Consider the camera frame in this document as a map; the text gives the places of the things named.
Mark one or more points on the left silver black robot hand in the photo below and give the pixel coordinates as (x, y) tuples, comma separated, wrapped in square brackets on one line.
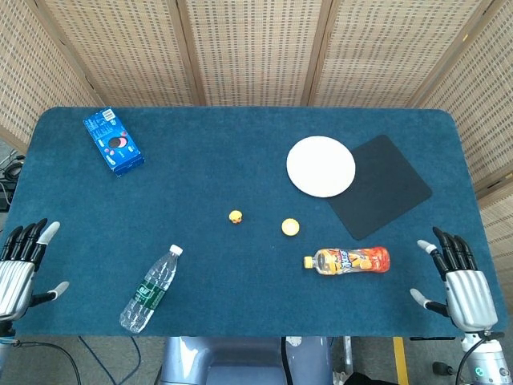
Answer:
[(16, 280)]

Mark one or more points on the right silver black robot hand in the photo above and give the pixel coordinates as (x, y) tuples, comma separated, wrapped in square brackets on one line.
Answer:
[(471, 297)]

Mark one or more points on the small yellow duck toy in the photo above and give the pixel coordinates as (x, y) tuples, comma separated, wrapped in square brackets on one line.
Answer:
[(236, 217)]

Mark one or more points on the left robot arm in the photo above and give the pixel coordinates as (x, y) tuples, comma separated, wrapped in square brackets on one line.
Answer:
[(5, 353)]

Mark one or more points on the white round plate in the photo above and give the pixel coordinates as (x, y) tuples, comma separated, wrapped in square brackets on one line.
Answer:
[(320, 166)]

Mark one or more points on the orange juice bottle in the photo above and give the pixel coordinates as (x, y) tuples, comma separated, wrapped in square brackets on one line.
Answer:
[(352, 260)]

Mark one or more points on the black bag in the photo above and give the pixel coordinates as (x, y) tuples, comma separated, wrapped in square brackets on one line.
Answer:
[(372, 379)]

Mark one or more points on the clear water bottle green label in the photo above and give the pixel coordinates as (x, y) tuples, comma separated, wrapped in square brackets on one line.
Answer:
[(150, 290)]

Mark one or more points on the black mouse pad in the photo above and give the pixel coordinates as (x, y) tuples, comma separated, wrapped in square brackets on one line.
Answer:
[(384, 192)]

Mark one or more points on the silver metal stand leg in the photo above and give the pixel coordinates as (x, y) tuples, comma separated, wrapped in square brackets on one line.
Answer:
[(344, 355)]

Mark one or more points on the blue cookie box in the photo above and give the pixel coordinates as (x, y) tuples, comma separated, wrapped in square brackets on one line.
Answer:
[(114, 142)]

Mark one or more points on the blue-grey robot torso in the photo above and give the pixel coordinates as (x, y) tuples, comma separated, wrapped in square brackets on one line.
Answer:
[(240, 361)]

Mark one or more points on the blue table cloth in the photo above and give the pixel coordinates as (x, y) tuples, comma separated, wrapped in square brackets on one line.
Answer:
[(224, 160)]

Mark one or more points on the woven bamboo folding screen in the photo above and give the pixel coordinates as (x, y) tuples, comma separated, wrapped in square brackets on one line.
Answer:
[(256, 52)]

